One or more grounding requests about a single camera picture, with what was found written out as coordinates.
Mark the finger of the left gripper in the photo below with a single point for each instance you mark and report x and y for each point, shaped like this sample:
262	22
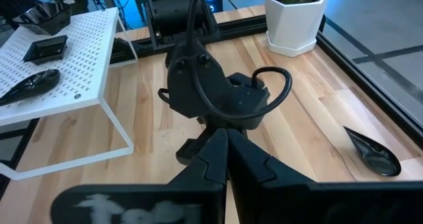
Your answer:
188	153

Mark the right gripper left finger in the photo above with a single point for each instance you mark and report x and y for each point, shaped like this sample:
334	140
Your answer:
211	171

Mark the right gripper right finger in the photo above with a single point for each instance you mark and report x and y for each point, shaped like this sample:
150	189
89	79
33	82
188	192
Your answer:
257	191

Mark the black teardrop mini plate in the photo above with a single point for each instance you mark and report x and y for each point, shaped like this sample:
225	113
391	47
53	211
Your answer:
376	158
29	87

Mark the small black square mini plate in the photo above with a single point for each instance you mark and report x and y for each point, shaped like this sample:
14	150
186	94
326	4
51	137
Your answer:
44	50

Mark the black deep square mini bowl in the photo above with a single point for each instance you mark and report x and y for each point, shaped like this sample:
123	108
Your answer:
43	19

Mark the white perforated metal shelf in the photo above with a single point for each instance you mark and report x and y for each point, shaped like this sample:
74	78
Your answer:
82	52

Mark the white hexagonal plant pot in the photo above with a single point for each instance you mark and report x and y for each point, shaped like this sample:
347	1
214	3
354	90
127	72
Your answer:
294	29

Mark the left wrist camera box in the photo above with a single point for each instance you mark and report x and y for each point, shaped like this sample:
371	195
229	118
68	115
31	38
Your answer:
246	100

